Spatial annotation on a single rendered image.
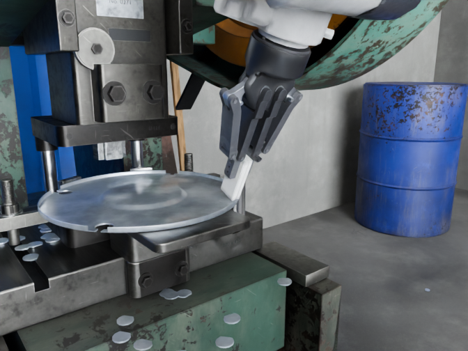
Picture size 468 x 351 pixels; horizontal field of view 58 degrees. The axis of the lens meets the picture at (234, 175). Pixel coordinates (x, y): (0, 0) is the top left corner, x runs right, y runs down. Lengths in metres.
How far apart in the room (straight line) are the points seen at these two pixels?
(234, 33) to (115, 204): 0.52
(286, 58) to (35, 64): 1.43
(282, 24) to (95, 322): 0.44
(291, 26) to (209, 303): 0.39
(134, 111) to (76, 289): 0.26
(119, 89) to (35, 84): 1.24
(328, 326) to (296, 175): 2.07
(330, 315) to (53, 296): 0.43
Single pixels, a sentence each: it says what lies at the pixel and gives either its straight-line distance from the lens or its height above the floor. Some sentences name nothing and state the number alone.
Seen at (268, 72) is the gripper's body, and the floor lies 0.96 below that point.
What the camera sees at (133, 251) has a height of 0.72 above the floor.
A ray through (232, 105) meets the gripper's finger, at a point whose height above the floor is 0.93.
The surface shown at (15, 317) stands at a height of 0.67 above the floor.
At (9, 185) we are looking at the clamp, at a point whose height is 0.80.
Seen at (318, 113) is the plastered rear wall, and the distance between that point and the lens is 2.84.
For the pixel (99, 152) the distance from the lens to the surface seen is 0.73.
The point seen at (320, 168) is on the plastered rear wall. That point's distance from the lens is 2.93.
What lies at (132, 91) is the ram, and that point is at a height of 0.94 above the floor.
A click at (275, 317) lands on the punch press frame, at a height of 0.57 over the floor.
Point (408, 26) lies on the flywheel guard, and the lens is 0.80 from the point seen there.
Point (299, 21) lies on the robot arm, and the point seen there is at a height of 1.02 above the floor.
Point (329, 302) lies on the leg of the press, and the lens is 0.74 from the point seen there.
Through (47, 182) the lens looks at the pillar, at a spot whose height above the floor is 0.78.
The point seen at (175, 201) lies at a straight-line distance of 0.62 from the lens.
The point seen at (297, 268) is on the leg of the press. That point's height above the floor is 0.64.
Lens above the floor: 0.97
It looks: 14 degrees down
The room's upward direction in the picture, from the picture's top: straight up
